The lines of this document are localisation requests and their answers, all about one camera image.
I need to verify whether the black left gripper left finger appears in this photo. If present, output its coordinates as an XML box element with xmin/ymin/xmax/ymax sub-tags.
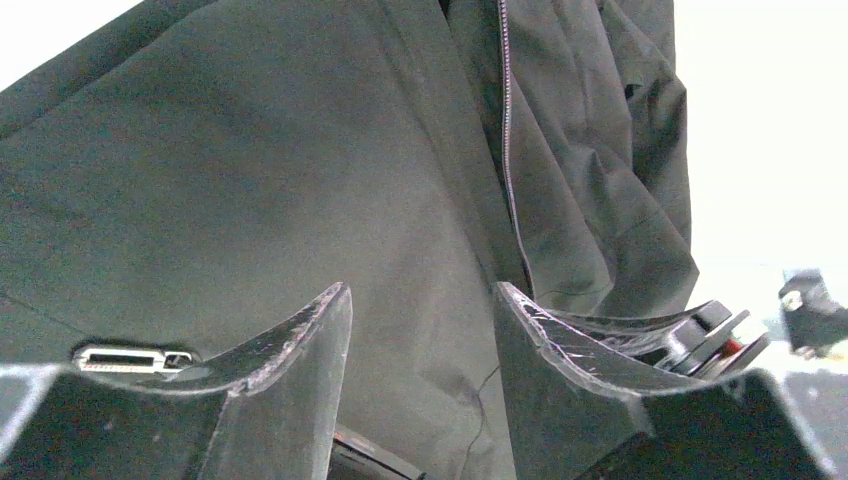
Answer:
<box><xmin>148</xmin><ymin>283</ymin><xmax>352</xmax><ymax>479</ymax></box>

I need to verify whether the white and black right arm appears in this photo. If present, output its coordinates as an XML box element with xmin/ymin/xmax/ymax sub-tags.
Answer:
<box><xmin>547</xmin><ymin>269</ymin><xmax>847</xmax><ymax>380</ymax></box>

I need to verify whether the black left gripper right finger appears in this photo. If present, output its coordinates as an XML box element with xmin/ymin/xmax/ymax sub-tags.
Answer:
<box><xmin>494</xmin><ymin>282</ymin><xmax>689</xmax><ymax>479</ymax></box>

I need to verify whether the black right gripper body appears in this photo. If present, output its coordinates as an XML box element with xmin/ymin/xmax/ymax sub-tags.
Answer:
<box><xmin>655</xmin><ymin>307</ymin><xmax>770</xmax><ymax>380</ymax></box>

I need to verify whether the metal zipper slider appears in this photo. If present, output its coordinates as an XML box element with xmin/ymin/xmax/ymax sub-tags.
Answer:
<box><xmin>72</xmin><ymin>344</ymin><xmax>199</xmax><ymax>374</ymax></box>

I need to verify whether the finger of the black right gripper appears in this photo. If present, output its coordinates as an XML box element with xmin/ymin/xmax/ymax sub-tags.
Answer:
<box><xmin>548</xmin><ymin>301</ymin><xmax>731</xmax><ymax>361</ymax></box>

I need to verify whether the black jacket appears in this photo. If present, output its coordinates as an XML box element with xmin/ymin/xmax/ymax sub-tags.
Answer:
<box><xmin>1</xmin><ymin>1</ymin><xmax>698</xmax><ymax>479</ymax></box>

